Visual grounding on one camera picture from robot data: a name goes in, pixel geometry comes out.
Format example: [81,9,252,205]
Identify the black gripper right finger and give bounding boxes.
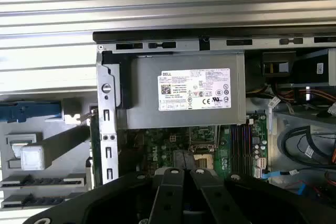
[189,168,336,224]

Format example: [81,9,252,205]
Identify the green motherboard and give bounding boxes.
[117,112,270,183]

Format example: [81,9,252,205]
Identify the CPU socket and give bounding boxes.
[193,152,214,170]

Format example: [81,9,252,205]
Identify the orange red power wires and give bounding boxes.
[296,87,336,104]

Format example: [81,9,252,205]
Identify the metal socket cover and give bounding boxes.
[189,126,221,154]

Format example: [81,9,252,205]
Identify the silver CPU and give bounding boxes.
[9,142,30,159]

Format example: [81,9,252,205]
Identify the grey parts rack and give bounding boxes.
[0,97,98,210]

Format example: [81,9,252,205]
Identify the black looped cable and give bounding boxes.
[277,125,336,163]

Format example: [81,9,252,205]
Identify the blue data cable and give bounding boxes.
[262,170,280,180]

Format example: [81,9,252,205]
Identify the hard disk in blue carrier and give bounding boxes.
[0,100,63,124]

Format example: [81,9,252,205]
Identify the yellow orange red wires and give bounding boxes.
[300,170,336,202]

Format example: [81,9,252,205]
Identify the grey power supply unit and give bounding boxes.
[115,52,247,131]

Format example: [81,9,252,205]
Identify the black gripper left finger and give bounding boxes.
[23,167,186,224]

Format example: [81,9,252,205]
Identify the RAM slot with white clips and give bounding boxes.
[246,123,253,180]
[235,123,242,180]

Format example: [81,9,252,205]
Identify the black open PC case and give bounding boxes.
[92,30,336,204]

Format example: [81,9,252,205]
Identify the white yellow black wire bundle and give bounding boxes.
[246,83,297,103]

